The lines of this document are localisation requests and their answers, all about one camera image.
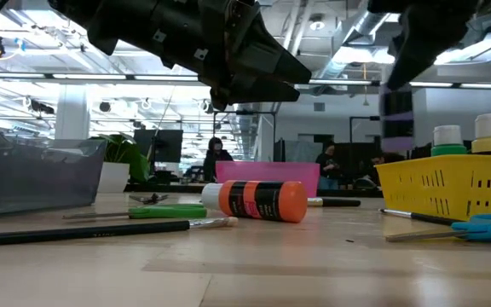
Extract yellow slotted plastic basket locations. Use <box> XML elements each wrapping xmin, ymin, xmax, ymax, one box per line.
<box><xmin>374</xmin><ymin>153</ymin><xmax>491</xmax><ymax>223</ymax></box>

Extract long ceiling light bar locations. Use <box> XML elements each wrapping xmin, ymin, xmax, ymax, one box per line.
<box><xmin>0</xmin><ymin>71</ymin><xmax>491</xmax><ymax>90</ymax></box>

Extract yellow hanging cord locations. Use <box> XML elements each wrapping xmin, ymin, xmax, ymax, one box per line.
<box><xmin>361</xmin><ymin>63</ymin><xmax>370</xmax><ymax>107</ymax></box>

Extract black metal stand frame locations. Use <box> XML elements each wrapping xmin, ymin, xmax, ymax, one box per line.
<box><xmin>349</xmin><ymin>114</ymin><xmax>382</xmax><ymax>159</ymax></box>
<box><xmin>212</xmin><ymin>109</ymin><xmax>277</xmax><ymax>163</ymax></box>

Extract green paint bottle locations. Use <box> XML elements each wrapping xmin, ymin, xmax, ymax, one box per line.
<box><xmin>430</xmin><ymin>124</ymin><xmax>469</xmax><ymax>158</ymax></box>

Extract long black pale-bristled paintbrush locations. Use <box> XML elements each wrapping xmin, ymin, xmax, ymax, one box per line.
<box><xmin>0</xmin><ymin>216</ymin><xmax>240</xmax><ymax>248</ymax></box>

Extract black aluminium table frame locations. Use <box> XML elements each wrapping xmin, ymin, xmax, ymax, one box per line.
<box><xmin>124</xmin><ymin>182</ymin><xmax>384</xmax><ymax>199</ymax></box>

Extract round white ceiling sensor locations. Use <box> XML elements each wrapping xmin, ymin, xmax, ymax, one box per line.
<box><xmin>308</xmin><ymin>13</ymin><xmax>326</xmax><ymax>32</ymax></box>

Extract green-handled scissors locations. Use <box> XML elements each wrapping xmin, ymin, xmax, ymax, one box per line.
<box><xmin>61</xmin><ymin>203</ymin><xmax>209</xmax><ymax>222</ymax></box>

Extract pink transparent plastic bin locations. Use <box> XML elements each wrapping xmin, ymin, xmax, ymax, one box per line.
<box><xmin>215</xmin><ymin>160</ymin><xmax>322</xmax><ymax>199</ymax></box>

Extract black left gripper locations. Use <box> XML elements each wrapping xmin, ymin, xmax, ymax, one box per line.
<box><xmin>151</xmin><ymin>0</ymin><xmax>313</xmax><ymax>112</ymax></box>

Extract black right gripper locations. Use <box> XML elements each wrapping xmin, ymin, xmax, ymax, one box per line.
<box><xmin>367</xmin><ymin>0</ymin><xmax>482</xmax><ymax>91</ymax></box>

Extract orange paint bottle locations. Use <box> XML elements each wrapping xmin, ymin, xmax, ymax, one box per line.
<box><xmin>200</xmin><ymin>179</ymin><xmax>309</xmax><ymax>224</ymax></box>

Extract smoky grey transparent tray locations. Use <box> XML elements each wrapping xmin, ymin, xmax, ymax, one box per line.
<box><xmin>0</xmin><ymin>83</ymin><xmax>108</xmax><ymax>221</ymax></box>

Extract short thick black-handled brush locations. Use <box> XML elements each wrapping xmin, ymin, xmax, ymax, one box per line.
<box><xmin>307</xmin><ymin>196</ymin><xmax>362</xmax><ymax>209</ymax></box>

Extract black computer monitor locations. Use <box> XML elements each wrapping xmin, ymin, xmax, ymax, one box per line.
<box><xmin>133</xmin><ymin>129</ymin><xmax>184</xmax><ymax>164</ymax></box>

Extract green plant in white pot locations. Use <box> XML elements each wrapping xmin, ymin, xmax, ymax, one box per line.
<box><xmin>90</xmin><ymin>132</ymin><xmax>152</xmax><ymax>194</ymax></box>

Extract person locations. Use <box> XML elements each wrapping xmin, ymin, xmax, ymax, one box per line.
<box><xmin>202</xmin><ymin>136</ymin><xmax>234</xmax><ymax>183</ymax></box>
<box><xmin>315</xmin><ymin>142</ymin><xmax>345</xmax><ymax>191</ymax></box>
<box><xmin>367</xmin><ymin>151</ymin><xmax>407</xmax><ymax>189</ymax></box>

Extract silver ventilation duct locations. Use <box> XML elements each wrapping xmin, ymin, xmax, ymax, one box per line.
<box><xmin>317</xmin><ymin>8</ymin><xmax>400</xmax><ymax>82</ymax></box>
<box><xmin>228</xmin><ymin>101</ymin><xmax>263</xmax><ymax>159</ymax></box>

